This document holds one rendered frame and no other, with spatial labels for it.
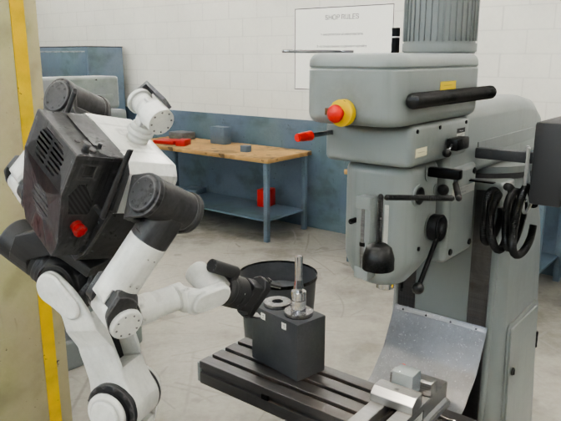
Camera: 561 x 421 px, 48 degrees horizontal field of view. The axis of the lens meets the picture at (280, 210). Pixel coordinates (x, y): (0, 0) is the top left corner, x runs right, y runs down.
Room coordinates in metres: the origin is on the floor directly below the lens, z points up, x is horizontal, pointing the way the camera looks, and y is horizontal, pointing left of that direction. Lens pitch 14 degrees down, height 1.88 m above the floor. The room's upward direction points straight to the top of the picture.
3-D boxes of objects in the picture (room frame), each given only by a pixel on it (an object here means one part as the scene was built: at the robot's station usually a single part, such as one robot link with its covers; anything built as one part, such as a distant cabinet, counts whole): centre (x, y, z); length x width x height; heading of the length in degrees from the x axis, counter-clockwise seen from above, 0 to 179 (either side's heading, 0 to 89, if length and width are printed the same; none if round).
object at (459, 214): (1.75, -0.40, 1.47); 0.24 x 0.19 x 0.26; 52
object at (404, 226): (1.60, -0.28, 1.47); 0.21 x 0.19 x 0.32; 52
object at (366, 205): (1.51, -0.21, 1.45); 0.04 x 0.04 x 0.21; 52
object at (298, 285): (1.83, -0.06, 1.24); 0.03 x 0.03 x 0.11
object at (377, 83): (1.61, -0.29, 1.81); 0.47 x 0.26 x 0.16; 142
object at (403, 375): (1.55, -0.34, 1.03); 0.06 x 0.05 x 0.06; 53
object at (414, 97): (1.53, -0.42, 1.79); 0.45 x 0.04 x 0.04; 142
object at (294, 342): (1.86, -0.02, 1.02); 0.22 x 0.12 x 0.20; 41
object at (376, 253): (1.36, -0.22, 1.45); 0.07 x 0.07 x 0.06
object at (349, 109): (1.42, -0.14, 1.76); 0.06 x 0.02 x 0.06; 52
